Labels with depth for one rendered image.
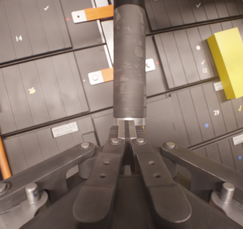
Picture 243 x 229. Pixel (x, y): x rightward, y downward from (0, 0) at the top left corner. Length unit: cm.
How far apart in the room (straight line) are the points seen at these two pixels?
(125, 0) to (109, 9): 19
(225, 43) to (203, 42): 5
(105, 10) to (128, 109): 28
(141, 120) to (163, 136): 18
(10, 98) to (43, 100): 7
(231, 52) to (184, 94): 15
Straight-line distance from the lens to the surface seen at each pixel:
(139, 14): 26
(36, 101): 40
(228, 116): 50
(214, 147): 48
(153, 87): 42
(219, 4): 57
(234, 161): 53
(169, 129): 41
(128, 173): 24
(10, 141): 42
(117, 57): 24
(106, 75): 39
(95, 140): 36
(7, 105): 42
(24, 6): 47
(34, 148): 40
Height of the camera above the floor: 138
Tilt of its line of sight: 80 degrees down
